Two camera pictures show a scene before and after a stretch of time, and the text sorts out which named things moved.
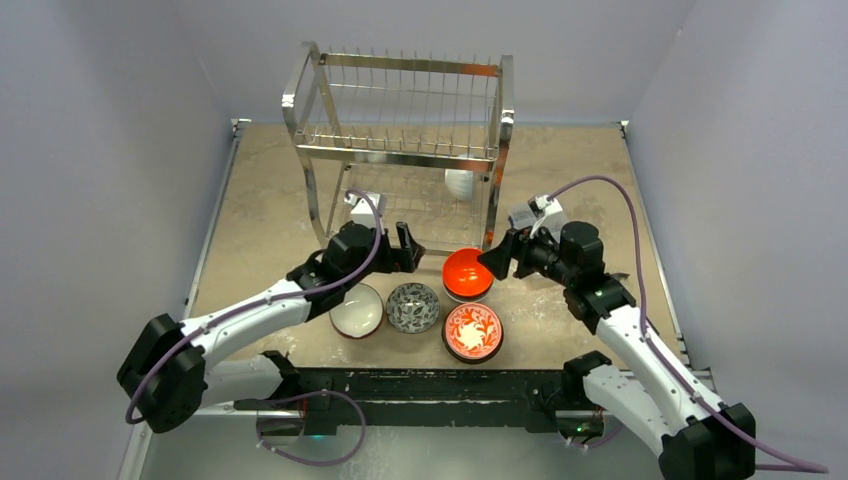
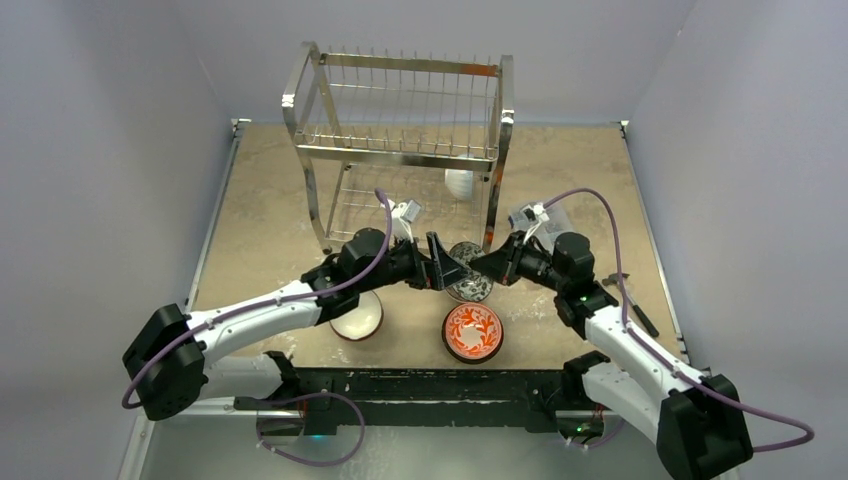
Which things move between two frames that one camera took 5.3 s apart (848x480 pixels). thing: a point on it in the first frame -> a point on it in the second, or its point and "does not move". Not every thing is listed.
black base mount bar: (382, 397) does not move
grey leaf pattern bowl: (412, 308) -> (473, 286)
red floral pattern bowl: (472, 333) does not move
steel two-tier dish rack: (427, 135) does not move
